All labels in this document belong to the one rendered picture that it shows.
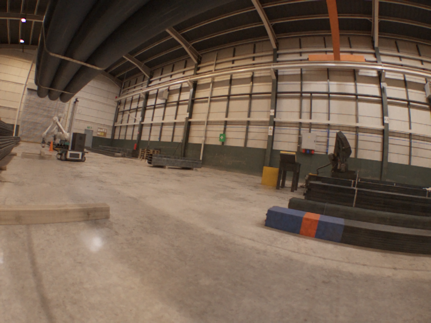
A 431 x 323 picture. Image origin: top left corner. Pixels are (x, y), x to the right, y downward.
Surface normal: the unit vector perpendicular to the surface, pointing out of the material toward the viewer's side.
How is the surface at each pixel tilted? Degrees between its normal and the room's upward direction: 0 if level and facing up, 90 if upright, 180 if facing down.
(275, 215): 90
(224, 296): 0
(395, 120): 90
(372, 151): 90
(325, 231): 90
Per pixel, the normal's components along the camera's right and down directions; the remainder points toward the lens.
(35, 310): 0.13, -0.99
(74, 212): 0.82, 0.11
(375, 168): -0.55, -0.07
